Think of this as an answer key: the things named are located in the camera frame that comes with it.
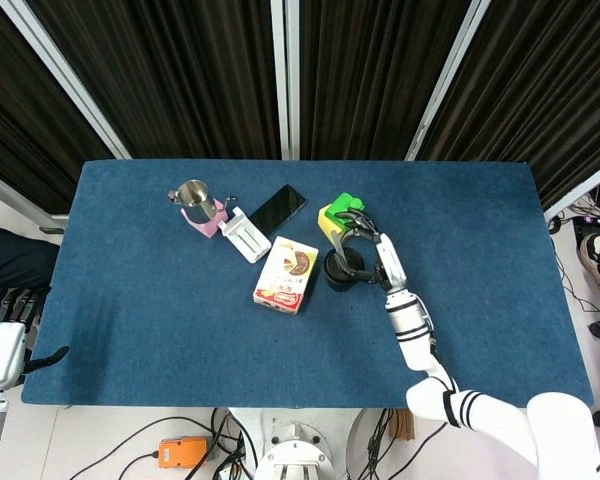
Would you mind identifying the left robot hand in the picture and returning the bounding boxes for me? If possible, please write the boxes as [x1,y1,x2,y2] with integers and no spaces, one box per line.
[0,287,71,390]

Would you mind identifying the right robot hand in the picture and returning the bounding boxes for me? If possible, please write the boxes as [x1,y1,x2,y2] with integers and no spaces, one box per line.
[333,209,409,293]

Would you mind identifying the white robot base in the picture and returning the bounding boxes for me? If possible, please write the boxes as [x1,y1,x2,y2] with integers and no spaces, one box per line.
[227,407,367,480]

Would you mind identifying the black lidded coffee cup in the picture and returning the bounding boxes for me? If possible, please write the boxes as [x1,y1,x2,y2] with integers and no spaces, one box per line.
[322,245,381,294]

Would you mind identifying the steel milk jug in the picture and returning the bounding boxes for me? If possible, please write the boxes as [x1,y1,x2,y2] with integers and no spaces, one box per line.
[167,179,219,224]

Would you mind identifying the yellow toy block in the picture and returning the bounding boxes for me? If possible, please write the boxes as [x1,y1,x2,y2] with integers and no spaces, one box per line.
[317,204,354,246]

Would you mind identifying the green toy block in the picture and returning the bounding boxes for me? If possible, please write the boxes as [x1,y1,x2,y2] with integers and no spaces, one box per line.
[327,192,367,224]

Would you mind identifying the dark trouser leg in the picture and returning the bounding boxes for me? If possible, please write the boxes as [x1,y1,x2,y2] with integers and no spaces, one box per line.
[0,219,61,296]

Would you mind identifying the red white snack box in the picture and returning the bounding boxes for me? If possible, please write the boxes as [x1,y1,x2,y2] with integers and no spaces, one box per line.
[252,235,321,316]

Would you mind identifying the black smartphone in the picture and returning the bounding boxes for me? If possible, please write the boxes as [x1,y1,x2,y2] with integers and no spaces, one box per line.
[248,184,309,239]

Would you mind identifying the white plastic holder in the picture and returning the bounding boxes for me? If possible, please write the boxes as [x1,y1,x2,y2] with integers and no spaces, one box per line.
[217,206,273,265]

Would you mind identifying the wooden piece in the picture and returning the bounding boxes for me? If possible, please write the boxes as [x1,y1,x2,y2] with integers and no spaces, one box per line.
[389,408,418,442]

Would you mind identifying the blue table cloth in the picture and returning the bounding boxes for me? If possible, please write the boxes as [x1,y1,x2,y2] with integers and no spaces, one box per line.
[20,159,595,409]

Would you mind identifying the dark slatted partition panel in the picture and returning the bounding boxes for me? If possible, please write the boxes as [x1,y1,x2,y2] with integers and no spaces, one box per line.
[419,0,600,211]
[25,0,282,161]
[0,0,117,216]
[298,0,475,162]

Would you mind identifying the pink plastic stand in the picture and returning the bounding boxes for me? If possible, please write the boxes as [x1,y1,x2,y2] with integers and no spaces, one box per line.
[180,197,232,240]

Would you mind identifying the white black sneaker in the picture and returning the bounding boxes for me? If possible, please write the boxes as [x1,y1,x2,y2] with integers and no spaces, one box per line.
[578,233,600,300]

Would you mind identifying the orange box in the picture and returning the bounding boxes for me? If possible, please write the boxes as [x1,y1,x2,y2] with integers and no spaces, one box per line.
[158,436,213,470]

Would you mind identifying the black power strip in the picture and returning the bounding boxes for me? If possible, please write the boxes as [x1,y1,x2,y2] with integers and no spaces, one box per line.
[573,214,600,239]

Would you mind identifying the white partition post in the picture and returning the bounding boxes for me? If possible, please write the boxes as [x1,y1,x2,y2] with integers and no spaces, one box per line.
[543,154,600,222]
[0,0,132,161]
[404,0,492,162]
[270,0,302,162]
[0,164,70,235]

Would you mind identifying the black floor cable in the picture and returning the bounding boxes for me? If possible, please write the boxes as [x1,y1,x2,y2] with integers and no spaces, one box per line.
[549,229,600,321]
[54,415,216,480]

